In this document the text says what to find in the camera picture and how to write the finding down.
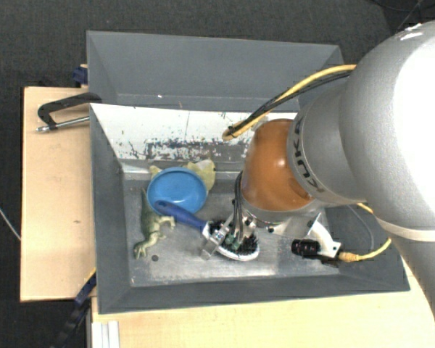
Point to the blue bowl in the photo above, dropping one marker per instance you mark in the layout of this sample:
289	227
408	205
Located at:
177	189

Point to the pale yellow cloth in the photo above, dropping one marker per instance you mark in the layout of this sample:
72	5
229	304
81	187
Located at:
204	172

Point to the grey metal bin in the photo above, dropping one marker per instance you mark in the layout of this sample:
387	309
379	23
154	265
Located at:
203	67

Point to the black cylinder on white bracket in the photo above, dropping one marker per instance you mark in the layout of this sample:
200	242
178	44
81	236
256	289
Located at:
320	243

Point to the pale wood board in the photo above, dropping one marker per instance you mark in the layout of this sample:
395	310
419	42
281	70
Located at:
54	194

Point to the green toy dinosaur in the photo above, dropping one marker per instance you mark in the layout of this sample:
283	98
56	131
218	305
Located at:
150	227

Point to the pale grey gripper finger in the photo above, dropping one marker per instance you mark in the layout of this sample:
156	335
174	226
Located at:
213	243
227	225

